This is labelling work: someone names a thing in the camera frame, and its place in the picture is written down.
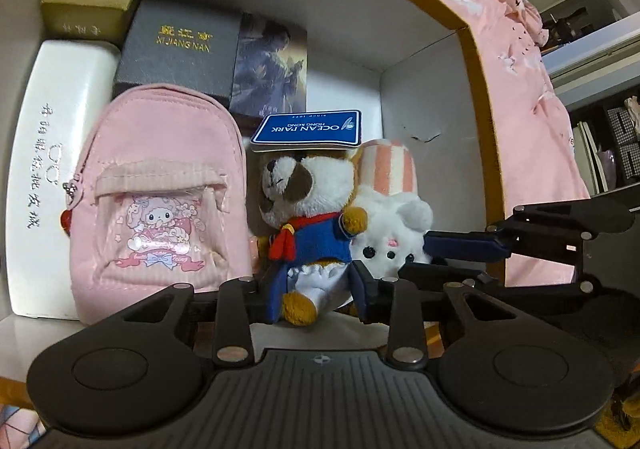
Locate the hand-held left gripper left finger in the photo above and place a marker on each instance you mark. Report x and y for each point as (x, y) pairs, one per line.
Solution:
(257, 299)

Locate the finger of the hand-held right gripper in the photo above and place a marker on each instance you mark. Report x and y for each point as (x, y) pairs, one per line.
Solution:
(460, 245)
(530, 289)

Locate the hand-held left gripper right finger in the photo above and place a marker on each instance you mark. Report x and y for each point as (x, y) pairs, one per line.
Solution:
(361, 291)

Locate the white bunny plush striped ears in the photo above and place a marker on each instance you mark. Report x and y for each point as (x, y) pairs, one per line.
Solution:
(390, 234)

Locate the dog plush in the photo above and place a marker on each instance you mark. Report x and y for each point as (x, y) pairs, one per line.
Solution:
(310, 239)

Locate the pink mini backpack pouch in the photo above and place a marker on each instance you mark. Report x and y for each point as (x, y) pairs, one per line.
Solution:
(160, 169)

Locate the dark blue picture card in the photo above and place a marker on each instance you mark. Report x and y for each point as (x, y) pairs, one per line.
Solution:
(270, 64)

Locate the dark grey gift box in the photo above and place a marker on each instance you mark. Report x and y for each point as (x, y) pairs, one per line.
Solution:
(175, 54)

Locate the orange cardboard box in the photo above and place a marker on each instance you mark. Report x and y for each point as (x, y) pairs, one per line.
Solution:
(350, 4)

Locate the upright books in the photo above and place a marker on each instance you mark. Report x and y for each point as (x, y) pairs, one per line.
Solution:
(585, 154)

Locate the checkered storage box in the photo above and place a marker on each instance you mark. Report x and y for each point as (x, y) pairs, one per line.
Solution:
(625, 139)

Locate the white shelf unit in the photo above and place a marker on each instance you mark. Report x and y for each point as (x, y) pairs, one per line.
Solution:
(590, 74)

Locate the pink cloud print blanket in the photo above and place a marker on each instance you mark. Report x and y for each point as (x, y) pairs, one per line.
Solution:
(520, 54)

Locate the white glasses case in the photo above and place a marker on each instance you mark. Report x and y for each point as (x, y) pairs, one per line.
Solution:
(55, 139)

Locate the pastel illustrated card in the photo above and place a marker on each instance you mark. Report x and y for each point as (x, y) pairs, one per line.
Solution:
(20, 421)

